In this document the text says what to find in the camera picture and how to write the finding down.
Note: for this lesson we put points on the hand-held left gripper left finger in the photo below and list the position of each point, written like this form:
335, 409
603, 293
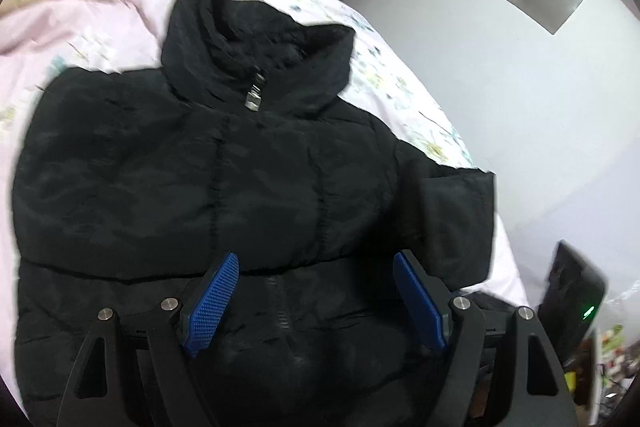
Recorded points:
212, 299

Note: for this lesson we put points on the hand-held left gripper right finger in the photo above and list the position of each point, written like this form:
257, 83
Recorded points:
419, 302

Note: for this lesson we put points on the black puffer jacket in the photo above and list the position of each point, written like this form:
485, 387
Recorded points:
200, 157

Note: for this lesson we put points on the pile of colourful clutter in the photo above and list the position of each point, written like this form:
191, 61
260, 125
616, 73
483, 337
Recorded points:
607, 367

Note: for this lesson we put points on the pink floral duvet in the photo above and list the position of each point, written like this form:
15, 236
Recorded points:
100, 17

